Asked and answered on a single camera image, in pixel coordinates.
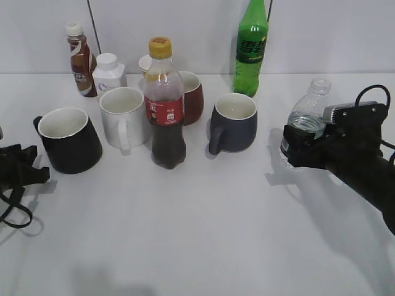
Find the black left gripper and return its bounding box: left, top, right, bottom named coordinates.
left=1, top=144, right=50, bottom=192

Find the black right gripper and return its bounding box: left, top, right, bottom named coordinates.
left=283, top=104, right=394, bottom=231

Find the clear water bottle green label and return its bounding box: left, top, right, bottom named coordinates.
left=287, top=78, right=331, bottom=147

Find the black mug white interior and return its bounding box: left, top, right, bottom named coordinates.
left=33, top=107, right=102, bottom=175

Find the yellow white paper cup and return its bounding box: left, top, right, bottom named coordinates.
left=138, top=55, right=152, bottom=91

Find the dark blue-grey mug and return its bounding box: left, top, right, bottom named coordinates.
left=208, top=93, right=258, bottom=155

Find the white ceramic mug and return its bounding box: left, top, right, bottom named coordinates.
left=99, top=87, right=151, bottom=155

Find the brown coffee drink bottle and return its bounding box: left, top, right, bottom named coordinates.
left=65, top=22, right=97, bottom=97

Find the white plastic milk bottle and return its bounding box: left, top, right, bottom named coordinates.
left=93, top=53, right=127, bottom=97

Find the dark red mug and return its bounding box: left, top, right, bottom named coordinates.
left=179, top=71, right=204, bottom=126

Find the green soda bottle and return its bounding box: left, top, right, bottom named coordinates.
left=233, top=0, right=269, bottom=97

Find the cola bottle yellow cap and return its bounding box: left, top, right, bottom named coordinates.
left=143, top=36, right=186, bottom=170

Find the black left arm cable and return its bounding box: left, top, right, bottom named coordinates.
left=0, top=186, right=33, bottom=229

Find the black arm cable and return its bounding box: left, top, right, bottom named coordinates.
left=354, top=84, right=395, bottom=167
left=0, top=186, right=33, bottom=229

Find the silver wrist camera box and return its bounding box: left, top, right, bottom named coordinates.
left=322, top=101, right=378, bottom=125

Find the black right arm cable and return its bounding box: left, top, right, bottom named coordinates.
left=354, top=84, right=395, bottom=167

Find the black cable behind left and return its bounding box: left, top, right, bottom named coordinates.
left=86, top=0, right=102, bottom=55

